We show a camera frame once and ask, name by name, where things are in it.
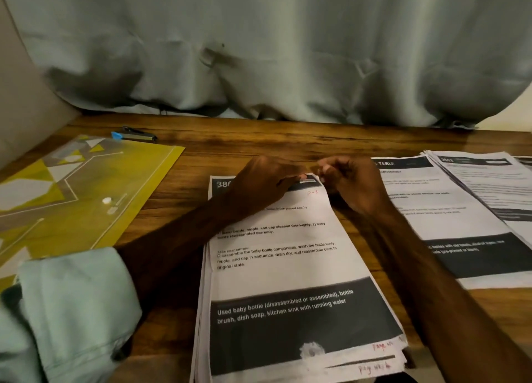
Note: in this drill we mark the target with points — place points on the person's right hand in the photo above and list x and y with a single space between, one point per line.
362 187

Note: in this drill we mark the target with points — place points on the pale green curtain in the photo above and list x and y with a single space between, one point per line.
274 38

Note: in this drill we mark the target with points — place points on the person's right forearm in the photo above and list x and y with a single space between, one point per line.
457 304

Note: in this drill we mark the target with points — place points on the yellow patterned folder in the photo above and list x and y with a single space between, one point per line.
75 200

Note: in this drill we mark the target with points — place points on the person's left hand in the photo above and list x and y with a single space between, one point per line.
264 183

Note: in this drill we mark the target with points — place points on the blue pen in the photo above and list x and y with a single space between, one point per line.
133 134

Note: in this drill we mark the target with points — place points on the person's left forearm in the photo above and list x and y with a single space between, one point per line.
108 287

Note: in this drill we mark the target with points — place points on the wash baby bottle paper stack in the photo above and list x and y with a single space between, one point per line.
283 287

